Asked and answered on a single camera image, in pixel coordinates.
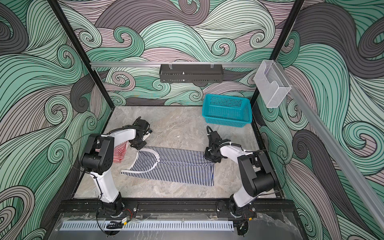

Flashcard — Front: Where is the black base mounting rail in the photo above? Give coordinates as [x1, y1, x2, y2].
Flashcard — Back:
[55, 198, 299, 220]

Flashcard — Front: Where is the red white striped tank top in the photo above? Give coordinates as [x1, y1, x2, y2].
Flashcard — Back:
[113, 141, 128, 163]

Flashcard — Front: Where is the left black frame post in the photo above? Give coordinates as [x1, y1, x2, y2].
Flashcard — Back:
[48, 0, 115, 111]

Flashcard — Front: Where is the black perforated wall tray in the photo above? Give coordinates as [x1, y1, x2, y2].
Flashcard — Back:
[159, 64, 224, 85]

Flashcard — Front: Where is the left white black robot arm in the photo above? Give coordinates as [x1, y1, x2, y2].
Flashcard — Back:
[80, 125, 153, 209]

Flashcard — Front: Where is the right aluminium rail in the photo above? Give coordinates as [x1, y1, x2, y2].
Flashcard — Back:
[273, 61, 384, 230]

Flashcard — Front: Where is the navy white striped tank top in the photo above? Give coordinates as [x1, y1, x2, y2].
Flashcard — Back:
[121, 147, 215, 187]

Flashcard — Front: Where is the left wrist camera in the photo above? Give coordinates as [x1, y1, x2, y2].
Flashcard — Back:
[143, 128, 153, 141]

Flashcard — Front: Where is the clear plastic wall bin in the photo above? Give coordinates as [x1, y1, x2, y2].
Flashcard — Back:
[254, 60, 292, 108]

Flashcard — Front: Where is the right black frame post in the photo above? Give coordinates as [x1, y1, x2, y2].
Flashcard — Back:
[247, 0, 306, 109]

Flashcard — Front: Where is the back aluminium rail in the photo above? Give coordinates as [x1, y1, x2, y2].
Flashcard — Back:
[90, 61, 261, 69]

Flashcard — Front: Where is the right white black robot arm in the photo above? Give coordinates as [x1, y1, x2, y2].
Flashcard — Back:
[204, 126, 278, 209]

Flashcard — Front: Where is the aluminium rail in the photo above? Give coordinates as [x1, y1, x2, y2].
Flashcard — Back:
[90, 61, 261, 69]
[273, 61, 384, 230]

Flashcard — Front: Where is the black frame post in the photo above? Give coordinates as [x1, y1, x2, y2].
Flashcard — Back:
[247, 0, 306, 109]
[48, 0, 115, 111]

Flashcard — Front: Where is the teal plastic basket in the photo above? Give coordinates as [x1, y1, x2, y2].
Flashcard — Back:
[202, 94, 252, 128]

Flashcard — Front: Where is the white slotted cable duct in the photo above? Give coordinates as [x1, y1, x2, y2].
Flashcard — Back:
[59, 221, 235, 232]

